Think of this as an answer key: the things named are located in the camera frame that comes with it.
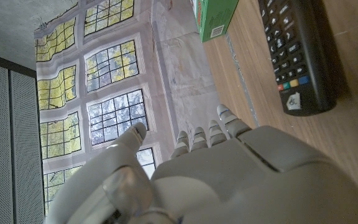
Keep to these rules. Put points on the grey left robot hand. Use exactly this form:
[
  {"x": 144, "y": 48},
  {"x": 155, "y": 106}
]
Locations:
[{"x": 244, "y": 180}]

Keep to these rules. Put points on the black TV remote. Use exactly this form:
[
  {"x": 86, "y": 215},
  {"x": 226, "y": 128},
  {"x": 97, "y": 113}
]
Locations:
[{"x": 303, "y": 56}]

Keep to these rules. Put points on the printed window backdrop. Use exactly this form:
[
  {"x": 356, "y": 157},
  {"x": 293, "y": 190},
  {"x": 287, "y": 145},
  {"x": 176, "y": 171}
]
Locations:
[{"x": 166, "y": 77}]

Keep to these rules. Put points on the green printed cardboard box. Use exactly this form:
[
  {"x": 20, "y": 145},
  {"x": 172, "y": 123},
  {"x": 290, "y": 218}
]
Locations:
[{"x": 216, "y": 15}]

